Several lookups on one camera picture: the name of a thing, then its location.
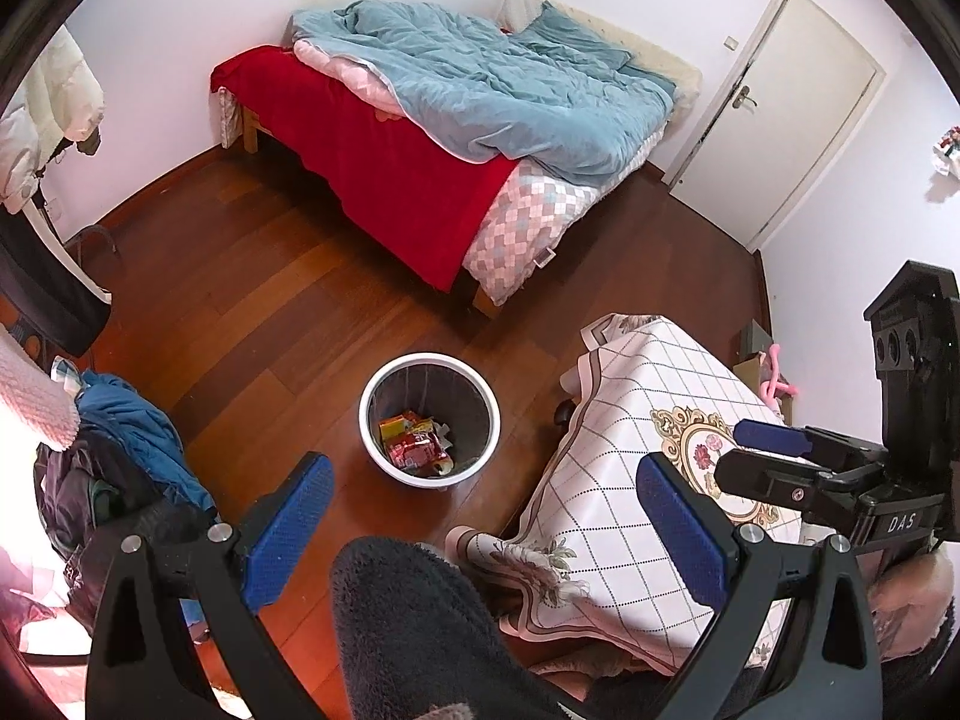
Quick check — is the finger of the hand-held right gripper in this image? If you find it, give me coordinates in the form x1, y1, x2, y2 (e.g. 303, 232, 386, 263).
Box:
714, 448, 893, 533
733, 420, 890, 467

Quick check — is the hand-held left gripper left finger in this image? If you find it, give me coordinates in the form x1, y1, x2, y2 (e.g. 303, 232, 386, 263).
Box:
86, 452, 336, 720

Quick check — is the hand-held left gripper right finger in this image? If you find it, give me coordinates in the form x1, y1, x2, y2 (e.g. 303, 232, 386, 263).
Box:
636, 452, 884, 720

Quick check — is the orange yellow snack packet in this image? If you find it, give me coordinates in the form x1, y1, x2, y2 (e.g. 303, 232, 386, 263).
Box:
379, 411, 427, 443

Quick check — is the white trash bin black liner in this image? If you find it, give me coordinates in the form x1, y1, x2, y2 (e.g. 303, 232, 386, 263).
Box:
358, 352, 502, 492

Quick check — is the person's right hand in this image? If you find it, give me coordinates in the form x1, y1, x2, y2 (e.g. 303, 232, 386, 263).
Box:
870, 555, 960, 662

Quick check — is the pink plush toy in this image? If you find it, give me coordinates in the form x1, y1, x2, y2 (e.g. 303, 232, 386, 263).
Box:
757, 345, 800, 402

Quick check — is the brown cardboard box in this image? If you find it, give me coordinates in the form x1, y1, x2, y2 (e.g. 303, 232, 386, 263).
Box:
733, 356, 796, 421

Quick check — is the table with patterned cloth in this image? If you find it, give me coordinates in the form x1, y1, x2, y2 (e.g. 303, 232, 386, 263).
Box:
446, 313, 886, 676

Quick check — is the dark grey fuzzy cloth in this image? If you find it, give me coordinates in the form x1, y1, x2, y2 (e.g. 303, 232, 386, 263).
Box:
330, 536, 597, 720

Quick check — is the blue jacket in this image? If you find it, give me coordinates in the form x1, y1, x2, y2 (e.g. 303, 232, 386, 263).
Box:
75, 371, 218, 518

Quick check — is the dark clothes pile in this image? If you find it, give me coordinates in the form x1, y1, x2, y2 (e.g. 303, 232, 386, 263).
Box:
34, 427, 192, 567

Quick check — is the pink fuzzy cloth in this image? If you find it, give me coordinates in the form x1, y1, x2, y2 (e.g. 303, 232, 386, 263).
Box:
0, 330, 80, 448

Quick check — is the white door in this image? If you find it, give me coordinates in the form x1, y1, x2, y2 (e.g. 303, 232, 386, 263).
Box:
664, 0, 887, 254

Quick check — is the checkered mattress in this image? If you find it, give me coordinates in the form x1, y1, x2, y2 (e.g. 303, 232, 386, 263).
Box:
461, 124, 670, 308

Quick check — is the black hanging garment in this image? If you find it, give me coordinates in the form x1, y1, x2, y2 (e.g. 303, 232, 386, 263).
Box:
0, 202, 115, 358

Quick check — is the red blanket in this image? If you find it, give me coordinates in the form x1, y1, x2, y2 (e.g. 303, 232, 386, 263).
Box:
210, 45, 522, 293

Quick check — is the cream padded headboard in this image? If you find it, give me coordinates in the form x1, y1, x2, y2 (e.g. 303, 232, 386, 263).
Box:
499, 0, 703, 95

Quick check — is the light blue quilt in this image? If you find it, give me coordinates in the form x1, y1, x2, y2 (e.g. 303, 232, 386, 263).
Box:
291, 0, 676, 182

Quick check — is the light blue pillow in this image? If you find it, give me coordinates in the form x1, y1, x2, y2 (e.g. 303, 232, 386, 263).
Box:
514, 1, 635, 73

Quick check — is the pink quilt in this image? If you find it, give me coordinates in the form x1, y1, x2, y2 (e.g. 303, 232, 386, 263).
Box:
292, 37, 412, 122

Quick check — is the white puffer jacket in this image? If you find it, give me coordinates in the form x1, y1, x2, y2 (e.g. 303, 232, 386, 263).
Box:
0, 22, 106, 205

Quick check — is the small wall decoration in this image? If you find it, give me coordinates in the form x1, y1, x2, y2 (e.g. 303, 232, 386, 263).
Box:
930, 124, 960, 182

